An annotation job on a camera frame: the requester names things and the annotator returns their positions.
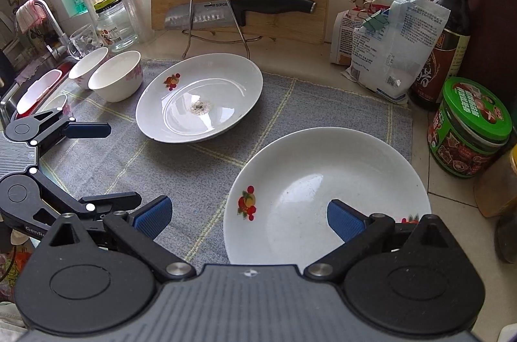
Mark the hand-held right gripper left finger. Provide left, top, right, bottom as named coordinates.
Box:
left=40, top=196, right=196, bottom=282

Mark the yellow lidded spice jar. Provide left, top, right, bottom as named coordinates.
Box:
left=474, top=146, right=517, bottom=217

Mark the brown knife block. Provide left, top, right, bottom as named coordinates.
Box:
left=469, top=0, right=517, bottom=84

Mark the green binder clip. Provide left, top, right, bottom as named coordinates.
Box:
left=361, top=11, right=390, bottom=35

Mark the white fruit print plate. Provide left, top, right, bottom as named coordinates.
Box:
left=223, top=127, right=432, bottom=266
left=135, top=53, right=264, bottom=144

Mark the glass jar with yellow lid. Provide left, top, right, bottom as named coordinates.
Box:
left=94, top=0, right=139, bottom=52

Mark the white printed packet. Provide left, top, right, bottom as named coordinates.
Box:
left=343, top=0, right=450, bottom=102

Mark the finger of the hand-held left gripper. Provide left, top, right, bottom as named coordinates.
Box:
left=30, top=106, right=112, bottom=156
left=28, top=169, right=143, bottom=230

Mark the metal faucet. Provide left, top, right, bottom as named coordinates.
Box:
left=16, top=0, right=67, bottom=60

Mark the green lidded sauce jar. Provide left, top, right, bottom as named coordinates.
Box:
left=427, top=78, right=513, bottom=178

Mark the dark soy sauce bottle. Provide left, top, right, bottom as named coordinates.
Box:
left=410, top=0, right=473, bottom=110

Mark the clear glass mug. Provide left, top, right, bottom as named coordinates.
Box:
left=67, top=23, right=105, bottom=61

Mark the white drain basket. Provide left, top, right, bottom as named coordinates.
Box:
left=15, top=69, right=63, bottom=114

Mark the steel sink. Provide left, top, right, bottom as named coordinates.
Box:
left=0, top=51, right=81, bottom=125

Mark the pink cloth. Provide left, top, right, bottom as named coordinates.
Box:
left=15, top=0, right=47, bottom=32

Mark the black handled kitchen knife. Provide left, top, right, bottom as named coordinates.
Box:
left=164, top=0, right=317, bottom=31

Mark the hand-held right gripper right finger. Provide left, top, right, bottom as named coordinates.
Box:
left=303, top=199, right=465, bottom=280

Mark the grey checked dish mat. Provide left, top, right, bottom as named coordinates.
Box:
left=38, top=57, right=413, bottom=274

